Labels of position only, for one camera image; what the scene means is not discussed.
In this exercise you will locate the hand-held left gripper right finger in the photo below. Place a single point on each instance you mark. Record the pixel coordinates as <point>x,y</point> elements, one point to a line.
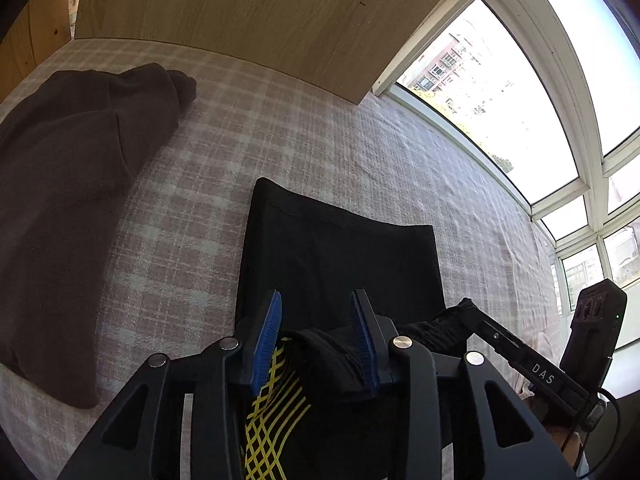
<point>365,350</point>

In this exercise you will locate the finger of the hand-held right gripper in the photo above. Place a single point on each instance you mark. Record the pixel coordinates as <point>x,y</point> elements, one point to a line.
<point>540,365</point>

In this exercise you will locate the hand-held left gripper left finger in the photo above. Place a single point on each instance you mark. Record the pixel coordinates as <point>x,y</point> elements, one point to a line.
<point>267,340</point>

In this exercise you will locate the black shorts with yellow stripes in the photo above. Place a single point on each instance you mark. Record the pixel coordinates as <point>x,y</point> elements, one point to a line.
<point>340,250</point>

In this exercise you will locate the person's right hand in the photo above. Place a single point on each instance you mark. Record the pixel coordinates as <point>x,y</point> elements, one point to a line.
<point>565,442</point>

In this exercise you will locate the pink plaid table cloth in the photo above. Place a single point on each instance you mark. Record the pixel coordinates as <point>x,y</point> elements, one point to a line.
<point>350,150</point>

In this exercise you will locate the brown folded garment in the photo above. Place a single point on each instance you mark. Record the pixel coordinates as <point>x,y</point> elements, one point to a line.
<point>65,200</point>

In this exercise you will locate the light oak board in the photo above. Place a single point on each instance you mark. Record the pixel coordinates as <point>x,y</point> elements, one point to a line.
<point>250,10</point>

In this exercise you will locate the pine plank board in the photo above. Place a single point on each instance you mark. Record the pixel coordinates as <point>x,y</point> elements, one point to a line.
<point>35,35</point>

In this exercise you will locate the white window frame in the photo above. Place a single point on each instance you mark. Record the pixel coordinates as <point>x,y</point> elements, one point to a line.
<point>565,60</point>

